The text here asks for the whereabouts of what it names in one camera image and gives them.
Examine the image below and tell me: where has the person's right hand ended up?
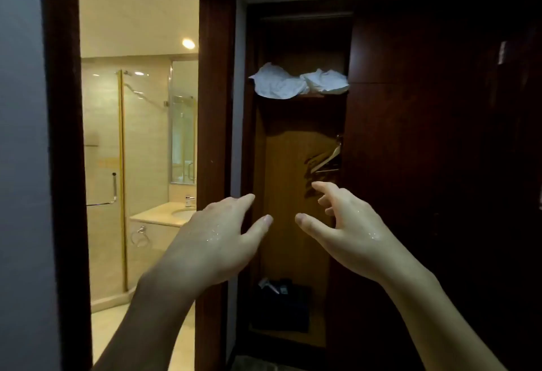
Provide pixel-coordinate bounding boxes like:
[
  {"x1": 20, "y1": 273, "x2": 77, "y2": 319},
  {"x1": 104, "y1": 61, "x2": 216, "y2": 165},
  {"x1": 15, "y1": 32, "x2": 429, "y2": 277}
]
[{"x1": 295, "y1": 181, "x2": 424, "y2": 285}]

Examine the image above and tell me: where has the person's left hand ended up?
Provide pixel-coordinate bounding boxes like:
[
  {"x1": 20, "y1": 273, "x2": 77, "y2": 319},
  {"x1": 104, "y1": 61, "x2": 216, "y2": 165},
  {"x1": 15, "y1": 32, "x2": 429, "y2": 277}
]
[{"x1": 146, "y1": 193, "x2": 274, "y2": 300}]

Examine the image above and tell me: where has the silver framed wall mirror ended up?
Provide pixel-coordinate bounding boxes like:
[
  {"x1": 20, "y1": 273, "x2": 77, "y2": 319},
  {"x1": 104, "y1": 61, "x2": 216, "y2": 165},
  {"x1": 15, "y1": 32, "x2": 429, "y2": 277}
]
[{"x1": 171, "y1": 60, "x2": 199, "y2": 185}]

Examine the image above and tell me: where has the person's right forearm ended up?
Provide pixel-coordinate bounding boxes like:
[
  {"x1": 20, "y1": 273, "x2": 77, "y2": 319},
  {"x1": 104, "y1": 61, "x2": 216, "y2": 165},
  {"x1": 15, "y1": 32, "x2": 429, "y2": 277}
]
[{"x1": 381, "y1": 256, "x2": 509, "y2": 371}]

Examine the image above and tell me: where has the white ceramic sink basin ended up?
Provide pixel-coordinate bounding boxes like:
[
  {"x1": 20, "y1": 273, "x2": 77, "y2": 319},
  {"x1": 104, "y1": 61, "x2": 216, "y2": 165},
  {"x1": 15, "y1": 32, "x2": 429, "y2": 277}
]
[{"x1": 171, "y1": 207, "x2": 197, "y2": 223}]

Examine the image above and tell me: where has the wooden clothes hanger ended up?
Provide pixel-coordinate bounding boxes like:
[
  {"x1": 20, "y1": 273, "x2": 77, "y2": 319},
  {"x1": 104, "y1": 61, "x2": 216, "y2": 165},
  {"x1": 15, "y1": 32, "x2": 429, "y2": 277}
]
[{"x1": 308, "y1": 141, "x2": 342, "y2": 175}]

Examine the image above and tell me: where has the dark wooden wardrobe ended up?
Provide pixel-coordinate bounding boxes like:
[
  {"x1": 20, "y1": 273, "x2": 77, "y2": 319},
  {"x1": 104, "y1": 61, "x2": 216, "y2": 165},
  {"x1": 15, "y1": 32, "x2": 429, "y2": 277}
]
[{"x1": 237, "y1": 0, "x2": 542, "y2": 371}]

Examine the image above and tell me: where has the white crumpled cloth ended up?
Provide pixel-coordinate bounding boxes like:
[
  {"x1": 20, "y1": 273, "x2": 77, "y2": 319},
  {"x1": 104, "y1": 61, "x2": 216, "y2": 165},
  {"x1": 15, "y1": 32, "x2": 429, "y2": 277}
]
[
  {"x1": 248, "y1": 62, "x2": 310, "y2": 100},
  {"x1": 300, "y1": 69, "x2": 351, "y2": 96}
]

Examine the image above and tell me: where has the chrome towel ring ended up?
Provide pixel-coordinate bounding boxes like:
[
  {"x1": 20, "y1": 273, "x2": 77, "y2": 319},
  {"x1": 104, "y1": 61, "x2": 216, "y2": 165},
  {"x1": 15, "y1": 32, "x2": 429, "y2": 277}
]
[{"x1": 130, "y1": 225, "x2": 150, "y2": 249}]

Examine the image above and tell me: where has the chrome shower door handle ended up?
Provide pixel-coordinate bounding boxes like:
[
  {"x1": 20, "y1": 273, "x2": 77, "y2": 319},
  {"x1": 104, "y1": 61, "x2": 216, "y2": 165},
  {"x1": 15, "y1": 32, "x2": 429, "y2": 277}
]
[{"x1": 86, "y1": 171, "x2": 119, "y2": 207}]

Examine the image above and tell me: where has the glass shower enclosure gold frame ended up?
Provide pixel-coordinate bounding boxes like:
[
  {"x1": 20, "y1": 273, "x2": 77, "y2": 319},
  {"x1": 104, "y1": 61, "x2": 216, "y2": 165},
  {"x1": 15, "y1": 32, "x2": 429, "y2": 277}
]
[{"x1": 81, "y1": 68, "x2": 171, "y2": 299}]

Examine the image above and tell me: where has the dark wooden door frame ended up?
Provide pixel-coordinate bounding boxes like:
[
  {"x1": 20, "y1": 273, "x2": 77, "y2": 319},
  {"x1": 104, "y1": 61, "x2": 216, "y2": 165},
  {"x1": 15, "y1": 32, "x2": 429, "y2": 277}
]
[{"x1": 39, "y1": 0, "x2": 237, "y2": 371}]

